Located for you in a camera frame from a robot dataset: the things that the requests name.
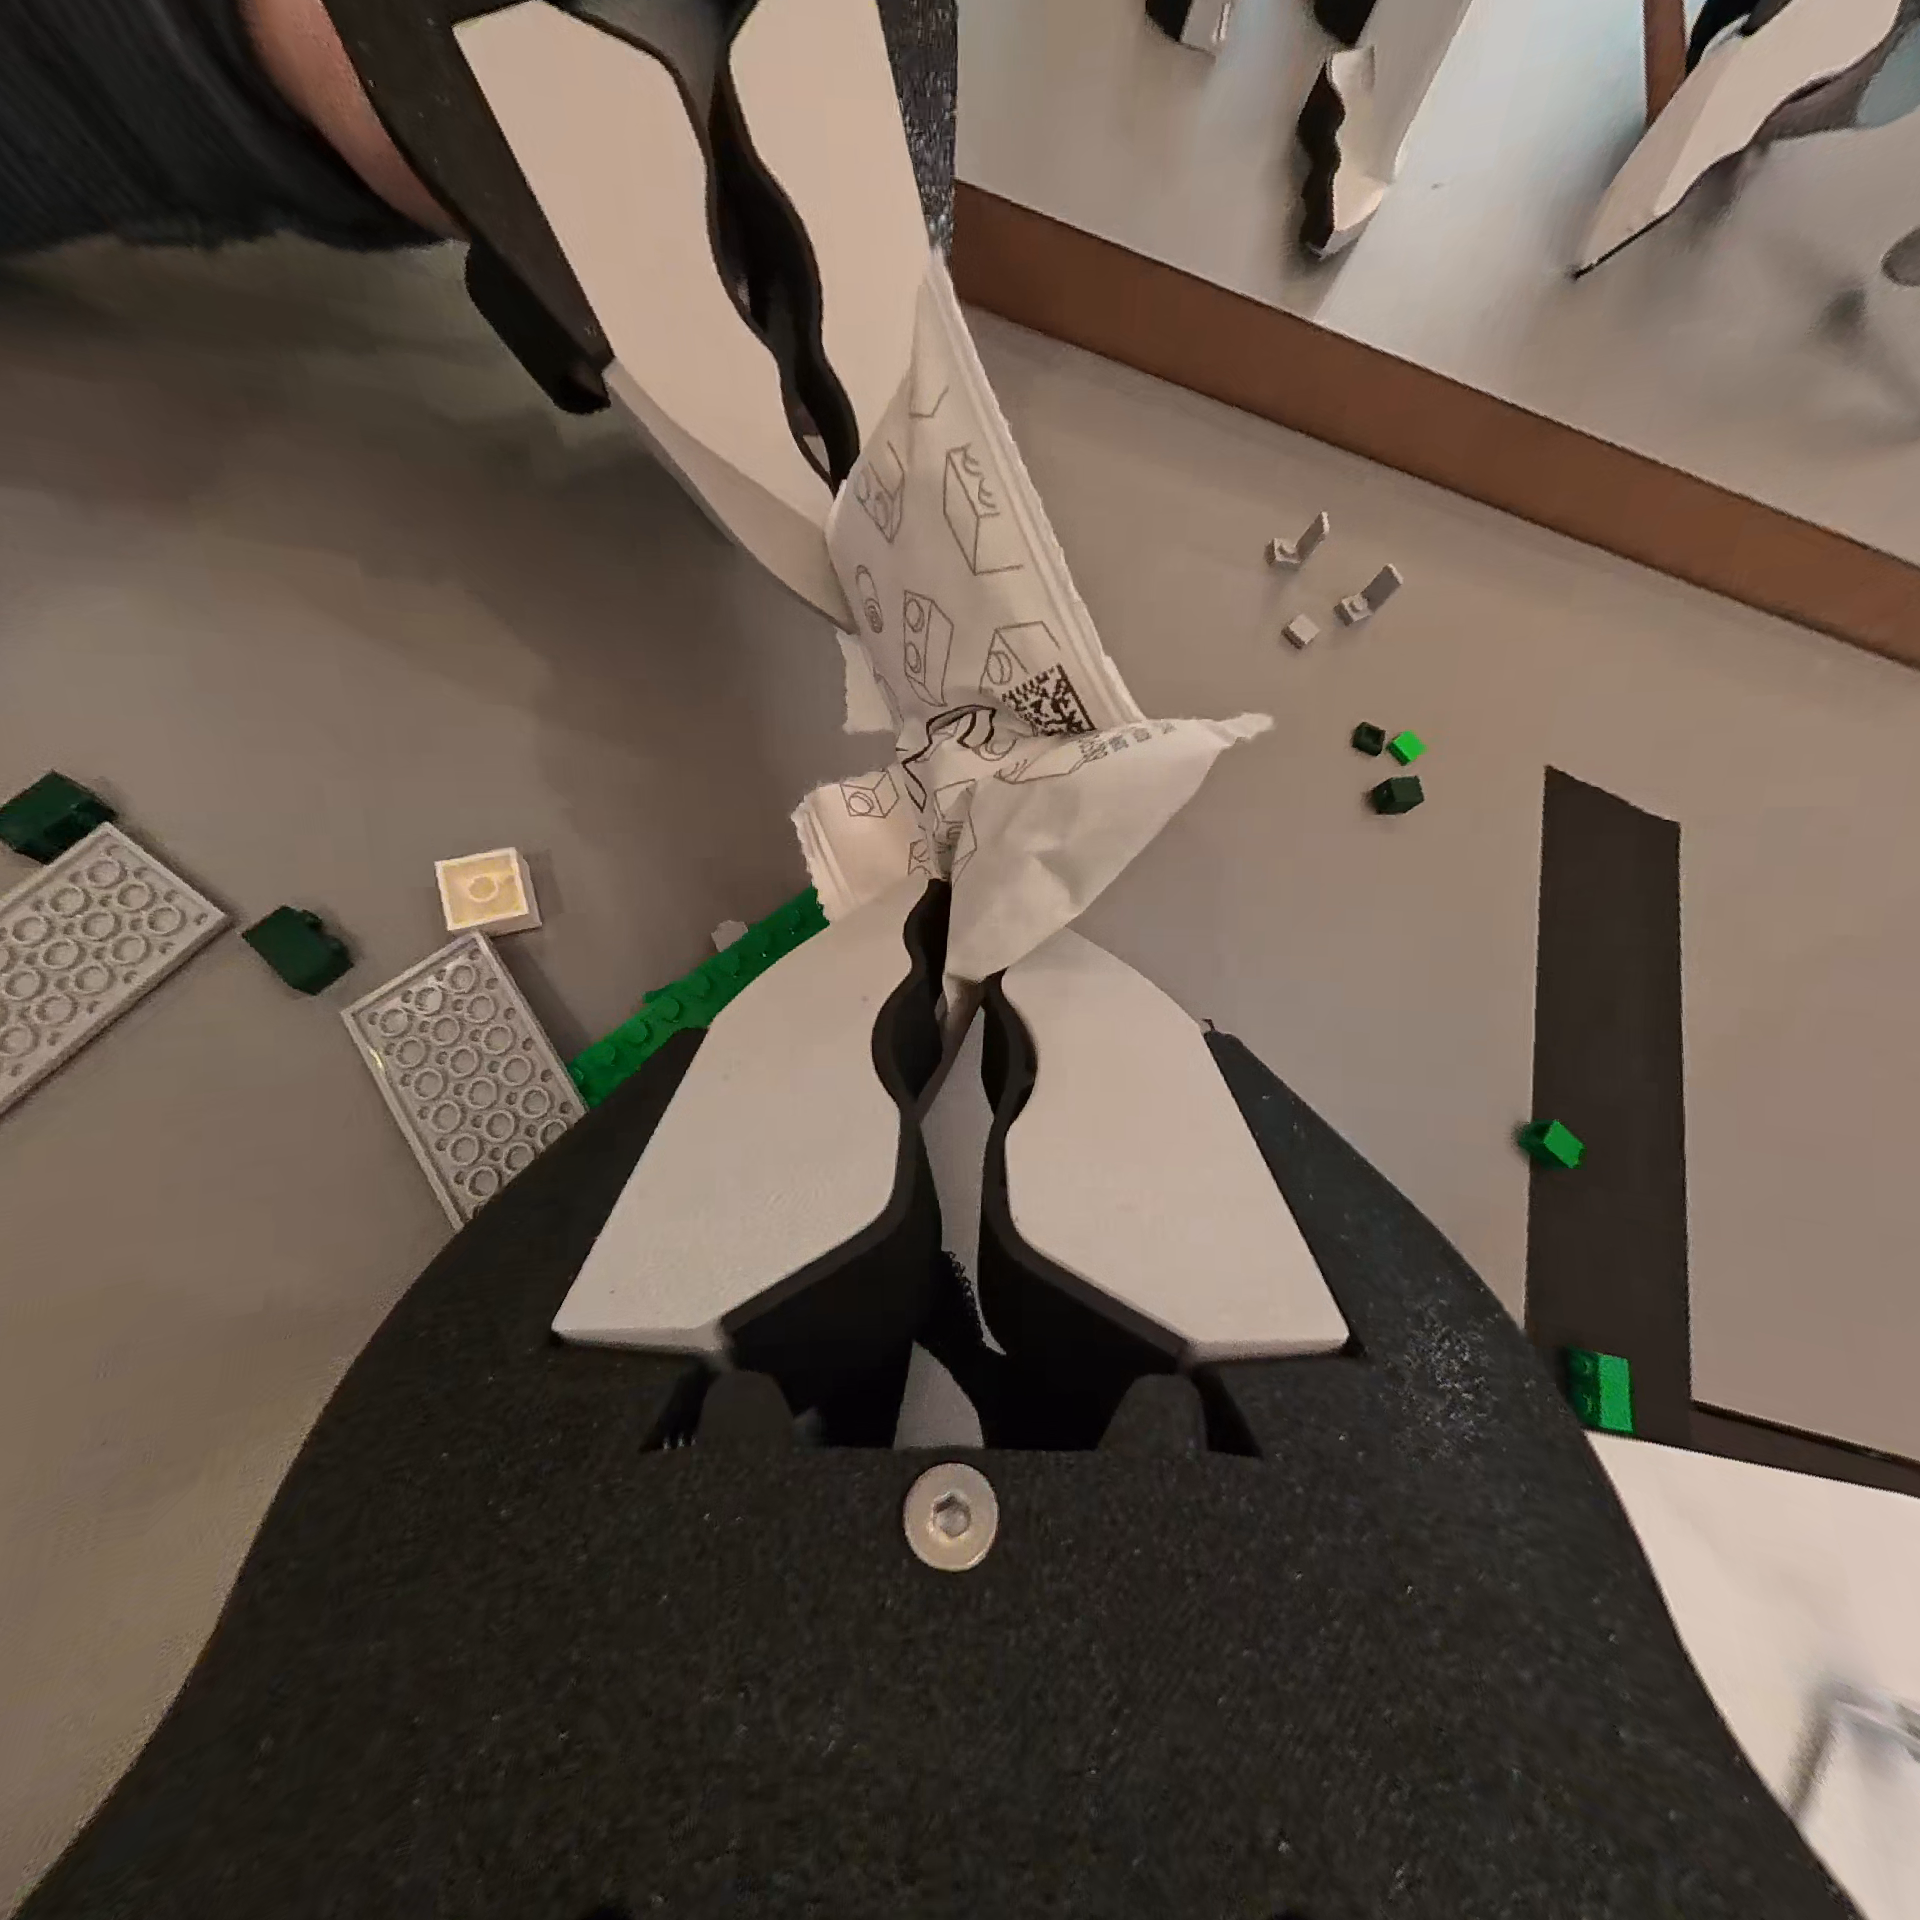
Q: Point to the grey studded plate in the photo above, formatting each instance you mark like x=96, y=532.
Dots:
x=90, y=961
x=465, y=1072

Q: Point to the cream square tile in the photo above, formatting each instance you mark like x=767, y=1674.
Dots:
x=485, y=893

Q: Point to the grey bracket piece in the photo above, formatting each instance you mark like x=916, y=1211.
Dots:
x=1371, y=594
x=1298, y=540

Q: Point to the green studded plate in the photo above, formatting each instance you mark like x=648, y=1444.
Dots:
x=661, y=1020

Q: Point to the grey desk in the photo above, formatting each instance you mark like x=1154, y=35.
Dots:
x=301, y=600

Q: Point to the clear plastic brick bag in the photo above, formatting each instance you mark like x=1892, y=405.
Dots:
x=1034, y=841

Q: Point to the wood-edged grey table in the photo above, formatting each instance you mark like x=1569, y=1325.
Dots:
x=1501, y=301

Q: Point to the person's left forearm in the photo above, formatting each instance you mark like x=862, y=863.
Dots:
x=135, y=104

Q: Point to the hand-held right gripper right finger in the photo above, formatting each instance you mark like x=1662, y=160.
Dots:
x=1154, y=1184

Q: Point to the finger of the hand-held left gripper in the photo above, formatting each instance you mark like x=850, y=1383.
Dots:
x=631, y=225
x=840, y=135

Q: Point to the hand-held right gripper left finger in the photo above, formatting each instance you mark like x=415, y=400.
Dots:
x=751, y=1171

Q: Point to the black tape strip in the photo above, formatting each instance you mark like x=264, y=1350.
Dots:
x=1604, y=1051

